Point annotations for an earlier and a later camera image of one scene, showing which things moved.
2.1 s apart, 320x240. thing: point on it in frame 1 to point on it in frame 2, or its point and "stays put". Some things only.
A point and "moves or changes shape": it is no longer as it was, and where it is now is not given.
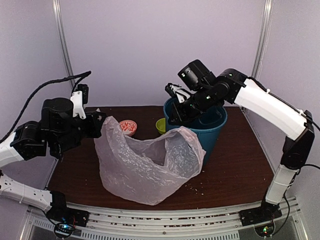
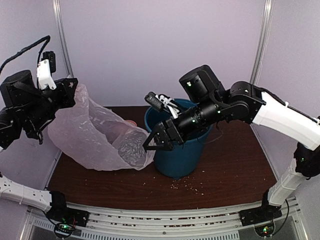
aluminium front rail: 217,225 stays put
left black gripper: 95,124 to 67,92
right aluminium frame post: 263,38 stays put
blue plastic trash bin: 208,126 moves or changes shape
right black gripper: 176,112 to 162,130
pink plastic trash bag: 141,169 moves or changes shape
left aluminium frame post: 58,11 stays put
